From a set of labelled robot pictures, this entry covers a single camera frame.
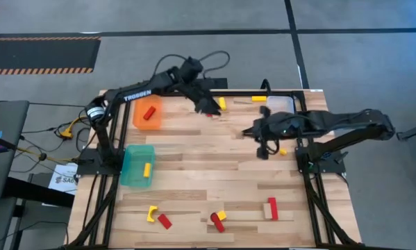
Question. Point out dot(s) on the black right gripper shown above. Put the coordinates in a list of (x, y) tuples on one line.
[(280, 126)]

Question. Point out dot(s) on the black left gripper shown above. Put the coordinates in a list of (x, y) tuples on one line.
[(195, 92)]

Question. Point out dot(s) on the yellow rectangular block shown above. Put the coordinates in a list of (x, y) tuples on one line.
[(222, 103)]

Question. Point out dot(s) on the small natural wood block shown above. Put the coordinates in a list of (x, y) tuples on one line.
[(240, 134)]

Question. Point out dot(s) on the thin yellow plank block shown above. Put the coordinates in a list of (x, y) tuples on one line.
[(258, 98)]

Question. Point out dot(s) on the small yellow block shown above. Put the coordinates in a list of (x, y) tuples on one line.
[(283, 151)]

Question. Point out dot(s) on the long red block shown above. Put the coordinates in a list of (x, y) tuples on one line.
[(273, 209)]

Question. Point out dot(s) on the yellow cylinder block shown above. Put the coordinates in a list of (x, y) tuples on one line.
[(147, 170)]

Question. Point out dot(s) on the yellow cube block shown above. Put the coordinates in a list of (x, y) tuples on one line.
[(222, 215)]

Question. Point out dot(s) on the natural wood arch block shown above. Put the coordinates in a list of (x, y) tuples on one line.
[(205, 212)]

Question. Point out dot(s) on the red round-ended block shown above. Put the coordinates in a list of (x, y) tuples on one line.
[(217, 223)]

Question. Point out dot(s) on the yellow arch block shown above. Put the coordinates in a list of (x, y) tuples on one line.
[(151, 213)]

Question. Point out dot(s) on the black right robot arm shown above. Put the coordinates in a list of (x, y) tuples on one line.
[(339, 119)]

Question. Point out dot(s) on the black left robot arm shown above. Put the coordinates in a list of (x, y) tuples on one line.
[(159, 81)]

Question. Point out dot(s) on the clear plastic bin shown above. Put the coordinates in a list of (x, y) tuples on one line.
[(280, 104)]

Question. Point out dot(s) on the orange translucent plastic bin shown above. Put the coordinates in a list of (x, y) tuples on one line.
[(140, 119)]

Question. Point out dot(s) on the green translucent plastic bin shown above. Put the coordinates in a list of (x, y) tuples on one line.
[(131, 163)]

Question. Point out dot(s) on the white printed paper sheet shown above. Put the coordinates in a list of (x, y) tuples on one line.
[(63, 180)]

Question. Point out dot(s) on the black hazard-striped floor mat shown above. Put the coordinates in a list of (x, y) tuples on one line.
[(37, 55)]

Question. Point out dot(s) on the black floor stand beam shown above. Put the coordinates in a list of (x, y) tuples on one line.
[(37, 192)]

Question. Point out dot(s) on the black aluminium table frame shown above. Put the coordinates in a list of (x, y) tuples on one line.
[(242, 93)]

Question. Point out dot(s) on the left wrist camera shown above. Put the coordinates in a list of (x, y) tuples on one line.
[(191, 67)]

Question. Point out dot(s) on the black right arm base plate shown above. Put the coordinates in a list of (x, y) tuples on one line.
[(332, 166)]

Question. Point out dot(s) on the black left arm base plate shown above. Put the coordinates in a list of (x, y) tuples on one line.
[(89, 168)]

